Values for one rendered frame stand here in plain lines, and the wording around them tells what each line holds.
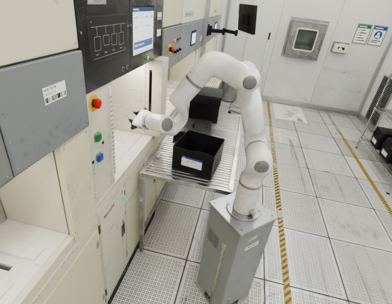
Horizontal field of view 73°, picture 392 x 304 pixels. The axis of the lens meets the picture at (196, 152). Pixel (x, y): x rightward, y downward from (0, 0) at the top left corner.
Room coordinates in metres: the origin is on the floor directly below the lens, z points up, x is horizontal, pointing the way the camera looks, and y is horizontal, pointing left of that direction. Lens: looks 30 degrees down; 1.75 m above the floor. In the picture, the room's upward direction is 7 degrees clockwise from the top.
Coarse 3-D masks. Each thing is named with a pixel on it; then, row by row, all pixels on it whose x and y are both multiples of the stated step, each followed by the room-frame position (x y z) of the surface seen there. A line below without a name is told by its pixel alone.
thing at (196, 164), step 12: (192, 132) 1.69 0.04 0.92; (180, 144) 1.56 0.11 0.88; (192, 144) 1.69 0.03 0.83; (204, 144) 1.66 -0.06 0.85; (216, 144) 1.64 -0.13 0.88; (180, 156) 1.42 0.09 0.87; (192, 156) 1.40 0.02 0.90; (204, 156) 1.38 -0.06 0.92; (216, 156) 1.41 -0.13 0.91; (180, 168) 1.42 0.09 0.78; (192, 168) 1.40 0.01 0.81; (204, 168) 1.38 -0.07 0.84; (216, 168) 1.49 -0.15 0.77
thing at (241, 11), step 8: (240, 8) 3.37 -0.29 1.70; (248, 8) 3.14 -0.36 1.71; (256, 8) 3.03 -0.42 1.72; (240, 16) 3.24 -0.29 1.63; (248, 16) 3.13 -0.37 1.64; (256, 16) 3.03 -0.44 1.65; (240, 24) 3.35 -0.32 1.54; (248, 24) 3.12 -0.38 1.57; (208, 32) 3.26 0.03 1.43; (216, 32) 3.30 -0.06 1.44; (224, 32) 3.33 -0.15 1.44; (232, 32) 3.25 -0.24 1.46; (248, 32) 3.11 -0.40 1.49
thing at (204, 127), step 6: (192, 120) 2.04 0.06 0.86; (198, 120) 2.06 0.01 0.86; (204, 120) 2.08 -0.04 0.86; (186, 126) 1.91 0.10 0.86; (192, 126) 1.92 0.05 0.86; (198, 126) 1.94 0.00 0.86; (204, 126) 1.95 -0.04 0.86; (210, 126) 1.97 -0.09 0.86; (180, 132) 1.80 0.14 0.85; (198, 132) 1.83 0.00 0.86; (204, 132) 1.84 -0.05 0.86; (210, 132) 1.86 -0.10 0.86; (174, 138) 1.80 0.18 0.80
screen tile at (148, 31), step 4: (148, 16) 1.53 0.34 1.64; (148, 20) 1.53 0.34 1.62; (152, 20) 1.58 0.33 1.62; (152, 24) 1.59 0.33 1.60; (148, 28) 1.53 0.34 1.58; (152, 28) 1.59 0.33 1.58; (144, 32) 1.47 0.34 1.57; (148, 32) 1.53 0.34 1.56; (152, 32) 1.59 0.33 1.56; (144, 36) 1.47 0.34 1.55
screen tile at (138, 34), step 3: (135, 15) 1.36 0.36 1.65; (138, 15) 1.39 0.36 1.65; (141, 15) 1.43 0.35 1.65; (135, 18) 1.36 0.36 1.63; (138, 18) 1.39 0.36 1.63; (141, 18) 1.43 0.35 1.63; (135, 21) 1.36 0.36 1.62; (138, 21) 1.39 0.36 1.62; (141, 21) 1.43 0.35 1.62; (135, 24) 1.36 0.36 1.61; (138, 24) 1.39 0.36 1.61; (141, 24) 1.43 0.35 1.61; (141, 27) 1.43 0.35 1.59; (135, 30) 1.36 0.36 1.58; (138, 30) 1.39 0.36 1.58; (141, 30) 1.43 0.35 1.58; (135, 33) 1.36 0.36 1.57; (138, 33) 1.39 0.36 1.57; (141, 33) 1.43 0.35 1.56; (135, 36) 1.35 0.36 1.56; (138, 36) 1.39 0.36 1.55; (141, 36) 1.43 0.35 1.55; (135, 39) 1.35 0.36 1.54
